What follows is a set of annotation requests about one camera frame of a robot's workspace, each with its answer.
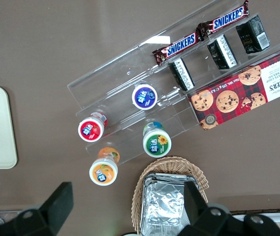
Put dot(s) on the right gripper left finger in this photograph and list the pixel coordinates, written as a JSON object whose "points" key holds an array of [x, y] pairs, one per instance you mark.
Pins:
{"points": [[56, 209]]}

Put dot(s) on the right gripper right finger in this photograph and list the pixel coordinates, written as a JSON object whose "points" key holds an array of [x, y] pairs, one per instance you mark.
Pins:
{"points": [[198, 211]]}

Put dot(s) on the light wicker basket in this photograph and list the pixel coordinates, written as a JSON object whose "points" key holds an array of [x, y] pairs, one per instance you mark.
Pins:
{"points": [[169, 163]]}

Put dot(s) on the white rectangular snack tray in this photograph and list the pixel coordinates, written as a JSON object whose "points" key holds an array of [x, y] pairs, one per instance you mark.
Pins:
{"points": [[265, 216]]}

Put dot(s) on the stacked foil containers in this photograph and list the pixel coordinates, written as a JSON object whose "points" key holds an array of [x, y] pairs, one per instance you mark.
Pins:
{"points": [[163, 204]]}

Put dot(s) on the orange gum jar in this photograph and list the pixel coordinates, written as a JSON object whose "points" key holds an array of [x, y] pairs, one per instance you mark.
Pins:
{"points": [[103, 172]]}

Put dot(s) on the green gum jar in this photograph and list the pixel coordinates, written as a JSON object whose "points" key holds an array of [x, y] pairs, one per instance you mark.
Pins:
{"points": [[157, 145]]}

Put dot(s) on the red gum jar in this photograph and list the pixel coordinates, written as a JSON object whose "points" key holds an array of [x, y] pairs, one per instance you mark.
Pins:
{"points": [[91, 129]]}

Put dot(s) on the blue gum jar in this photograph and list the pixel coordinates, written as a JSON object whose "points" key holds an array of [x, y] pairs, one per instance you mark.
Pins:
{"points": [[144, 96]]}

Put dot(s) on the red Walkers cookie box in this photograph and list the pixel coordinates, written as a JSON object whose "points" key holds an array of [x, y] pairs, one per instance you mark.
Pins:
{"points": [[243, 91]]}

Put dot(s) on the small black box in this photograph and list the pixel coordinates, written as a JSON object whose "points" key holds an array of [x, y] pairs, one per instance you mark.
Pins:
{"points": [[181, 75], [253, 34], [222, 51]]}

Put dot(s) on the clear acrylic stepped stand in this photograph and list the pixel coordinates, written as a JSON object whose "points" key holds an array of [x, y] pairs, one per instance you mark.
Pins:
{"points": [[115, 81], [154, 39]]}

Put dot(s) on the Snickers bar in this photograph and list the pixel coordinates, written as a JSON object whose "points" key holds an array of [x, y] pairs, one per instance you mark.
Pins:
{"points": [[226, 19], [179, 46]]}

